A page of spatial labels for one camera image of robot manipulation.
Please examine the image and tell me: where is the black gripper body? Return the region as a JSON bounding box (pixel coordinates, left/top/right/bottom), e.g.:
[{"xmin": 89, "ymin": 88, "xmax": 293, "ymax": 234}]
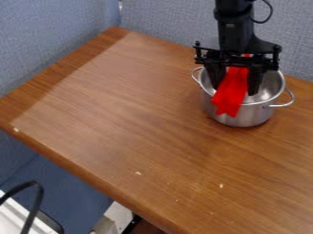
[{"xmin": 193, "ymin": 21, "xmax": 283, "ymax": 71}]

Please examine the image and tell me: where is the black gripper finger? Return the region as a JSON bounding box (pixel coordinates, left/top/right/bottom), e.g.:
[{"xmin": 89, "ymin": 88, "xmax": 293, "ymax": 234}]
[
  {"xmin": 206, "ymin": 63, "xmax": 226, "ymax": 89},
  {"xmin": 249, "ymin": 67, "xmax": 264, "ymax": 96}
]

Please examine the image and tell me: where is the red rectangular block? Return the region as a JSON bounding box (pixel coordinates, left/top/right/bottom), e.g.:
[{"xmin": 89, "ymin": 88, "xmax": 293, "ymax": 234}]
[{"xmin": 212, "ymin": 67, "xmax": 249, "ymax": 117}]

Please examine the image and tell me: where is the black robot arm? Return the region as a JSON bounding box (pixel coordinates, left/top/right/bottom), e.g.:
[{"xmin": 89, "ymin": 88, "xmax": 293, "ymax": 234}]
[{"xmin": 193, "ymin": 0, "xmax": 283, "ymax": 96}]

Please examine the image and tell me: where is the stainless steel pot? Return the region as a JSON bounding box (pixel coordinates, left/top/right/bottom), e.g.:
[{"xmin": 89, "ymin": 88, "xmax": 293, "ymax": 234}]
[{"xmin": 192, "ymin": 67, "xmax": 295, "ymax": 127}]

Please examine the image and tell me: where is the white equipment under table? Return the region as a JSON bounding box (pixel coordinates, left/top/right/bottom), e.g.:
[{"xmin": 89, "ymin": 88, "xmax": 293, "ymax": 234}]
[{"xmin": 0, "ymin": 198, "xmax": 65, "ymax": 234}]

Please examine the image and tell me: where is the black cable loop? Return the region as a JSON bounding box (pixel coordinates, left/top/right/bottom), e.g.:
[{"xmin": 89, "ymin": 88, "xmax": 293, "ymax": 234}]
[{"xmin": 0, "ymin": 180, "xmax": 46, "ymax": 234}]

